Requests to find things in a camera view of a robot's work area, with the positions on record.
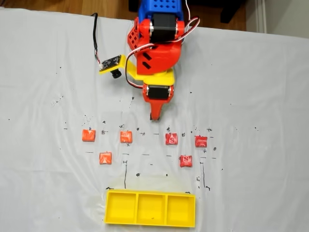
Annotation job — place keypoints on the red candy with S print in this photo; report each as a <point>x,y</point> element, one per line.
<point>186,161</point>
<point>171,139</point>

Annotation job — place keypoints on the orange candy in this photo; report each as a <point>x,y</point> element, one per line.
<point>88,135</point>
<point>126,136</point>
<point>105,158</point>

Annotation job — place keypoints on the red candy with striped print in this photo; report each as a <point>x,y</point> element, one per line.
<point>201,141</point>

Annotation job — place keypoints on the yellow three-compartment box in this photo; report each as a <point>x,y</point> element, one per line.
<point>122,207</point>

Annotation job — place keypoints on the white tablecloth with ink marks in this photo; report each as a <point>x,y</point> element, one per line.
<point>241,96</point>

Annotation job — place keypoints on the camera board on yellow mount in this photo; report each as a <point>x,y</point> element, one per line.
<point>111,63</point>

